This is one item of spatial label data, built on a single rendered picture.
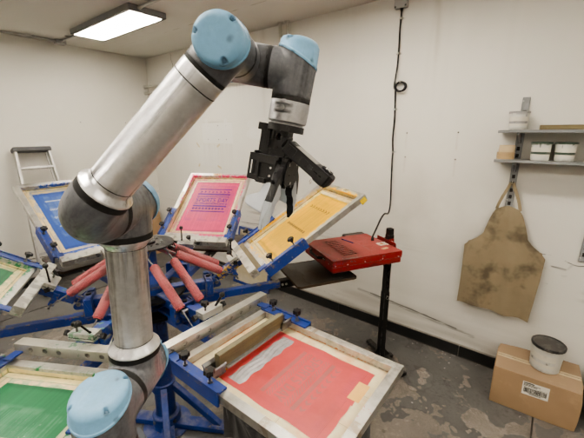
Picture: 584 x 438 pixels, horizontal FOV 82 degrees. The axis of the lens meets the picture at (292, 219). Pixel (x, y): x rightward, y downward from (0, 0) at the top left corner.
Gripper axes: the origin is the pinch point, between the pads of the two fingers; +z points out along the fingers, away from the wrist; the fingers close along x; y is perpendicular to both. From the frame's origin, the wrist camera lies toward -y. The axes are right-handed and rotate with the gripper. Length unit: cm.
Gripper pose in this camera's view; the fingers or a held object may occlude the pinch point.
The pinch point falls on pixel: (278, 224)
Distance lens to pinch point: 69.4
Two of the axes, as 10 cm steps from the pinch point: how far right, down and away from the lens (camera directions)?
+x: -3.5, 1.7, -9.2
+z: -1.8, 9.5, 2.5
